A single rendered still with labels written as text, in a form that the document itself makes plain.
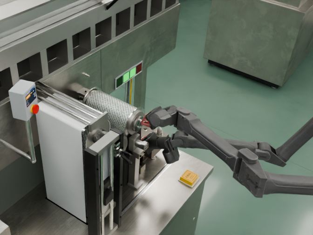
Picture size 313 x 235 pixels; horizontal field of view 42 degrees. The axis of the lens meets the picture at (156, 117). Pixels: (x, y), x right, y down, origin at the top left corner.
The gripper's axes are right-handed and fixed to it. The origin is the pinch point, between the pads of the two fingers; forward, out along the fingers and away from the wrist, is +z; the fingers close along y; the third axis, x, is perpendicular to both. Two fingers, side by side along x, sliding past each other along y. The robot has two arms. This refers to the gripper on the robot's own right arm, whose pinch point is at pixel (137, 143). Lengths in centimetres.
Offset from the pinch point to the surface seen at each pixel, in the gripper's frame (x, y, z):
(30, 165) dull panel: 14, -40, 28
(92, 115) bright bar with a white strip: 33, -34, -21
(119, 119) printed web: 19.3, -11.7, -8.4
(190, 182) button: -26.8, 6.5, -16.8
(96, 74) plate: 36.4, 6.0, 14.2
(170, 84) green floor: -45, 200, 136
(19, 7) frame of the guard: 76, -65, -52
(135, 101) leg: -7, 71, 63
